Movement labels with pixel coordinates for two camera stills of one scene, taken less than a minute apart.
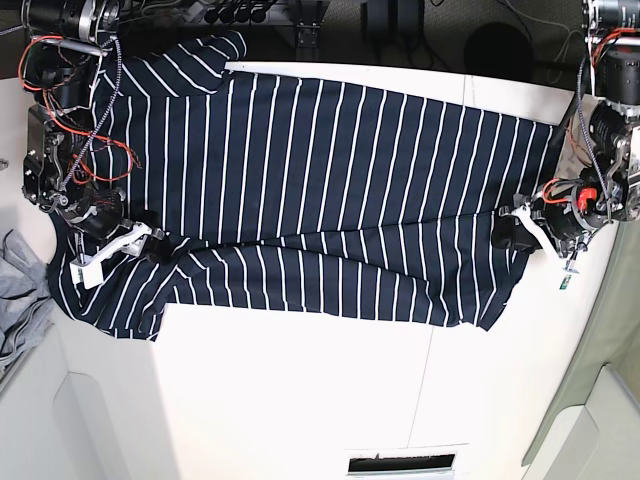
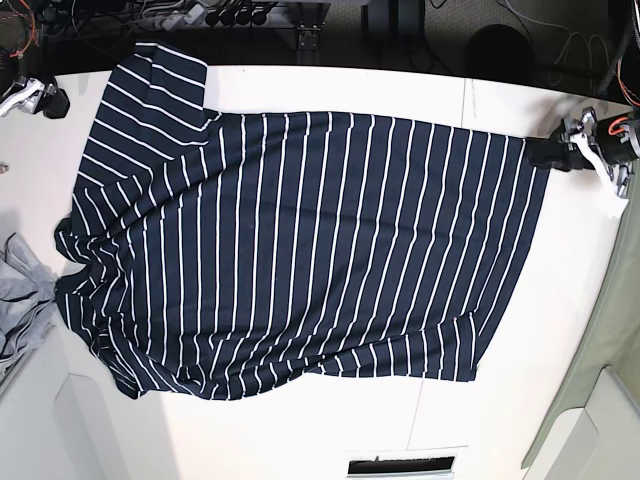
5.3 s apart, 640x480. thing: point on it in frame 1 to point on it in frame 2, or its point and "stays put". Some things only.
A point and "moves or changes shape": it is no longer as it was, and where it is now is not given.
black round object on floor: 499,51 stays put
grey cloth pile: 26,299 stays put
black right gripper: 562,224 to 609,140
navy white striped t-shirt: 303,193 moves or changes shape
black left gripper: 107,214 to 55,106
